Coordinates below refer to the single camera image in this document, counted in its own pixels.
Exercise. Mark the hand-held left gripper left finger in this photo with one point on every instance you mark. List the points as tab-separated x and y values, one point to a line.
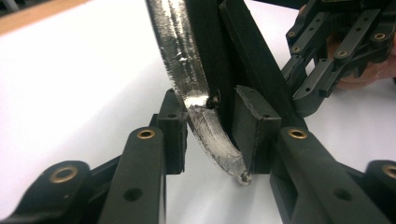
174	140

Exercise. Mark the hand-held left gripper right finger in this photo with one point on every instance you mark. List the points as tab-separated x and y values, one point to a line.
257	140

